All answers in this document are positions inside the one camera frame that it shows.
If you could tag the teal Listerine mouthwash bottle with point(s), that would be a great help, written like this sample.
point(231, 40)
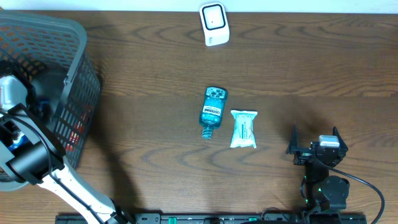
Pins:
point(212, 110)

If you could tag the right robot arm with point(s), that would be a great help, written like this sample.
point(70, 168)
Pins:
point(325, 195)

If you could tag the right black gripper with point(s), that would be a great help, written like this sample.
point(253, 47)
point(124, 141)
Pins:
point(303, 155)

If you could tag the mint green wipes pack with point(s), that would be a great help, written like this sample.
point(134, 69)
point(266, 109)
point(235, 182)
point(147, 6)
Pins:
point(243, 133)

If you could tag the white barcode scanner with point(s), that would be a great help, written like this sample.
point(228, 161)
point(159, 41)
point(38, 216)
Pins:
point(214, 23)

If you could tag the blue Oreo cookie pack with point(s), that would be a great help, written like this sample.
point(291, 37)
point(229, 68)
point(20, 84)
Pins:
point(18, 143)

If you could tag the red snack bar wrapper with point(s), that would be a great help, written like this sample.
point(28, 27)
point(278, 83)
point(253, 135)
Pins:
point(76, 136)

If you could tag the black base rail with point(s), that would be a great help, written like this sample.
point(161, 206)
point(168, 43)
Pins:
point(155, 218)

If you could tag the grey plastic mesh basket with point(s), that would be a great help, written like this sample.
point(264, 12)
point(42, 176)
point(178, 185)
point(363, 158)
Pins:
point(33, 44)

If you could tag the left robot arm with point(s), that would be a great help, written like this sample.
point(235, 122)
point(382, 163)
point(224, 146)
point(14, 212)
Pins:
point(37, 128)

